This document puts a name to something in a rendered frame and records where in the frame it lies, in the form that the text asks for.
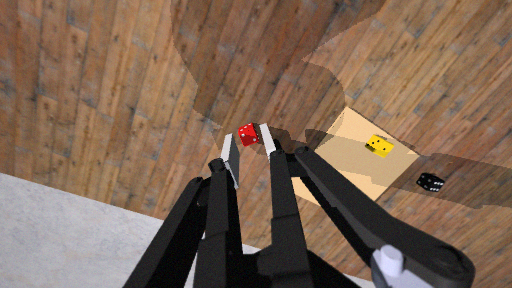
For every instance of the yellow die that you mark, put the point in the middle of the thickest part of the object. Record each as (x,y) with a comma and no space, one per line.
(379,146)

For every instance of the red die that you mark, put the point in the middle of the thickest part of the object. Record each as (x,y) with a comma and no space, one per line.
(248,134)

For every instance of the tan flat mat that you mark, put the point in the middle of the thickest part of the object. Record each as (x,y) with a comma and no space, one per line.
(343,147)

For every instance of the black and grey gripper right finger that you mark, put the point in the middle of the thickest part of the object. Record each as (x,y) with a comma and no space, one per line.
(398,254)

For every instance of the black die with white pips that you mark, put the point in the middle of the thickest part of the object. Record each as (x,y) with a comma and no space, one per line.
(430,182)

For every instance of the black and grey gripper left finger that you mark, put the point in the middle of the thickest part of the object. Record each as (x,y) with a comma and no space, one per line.
(208,205)

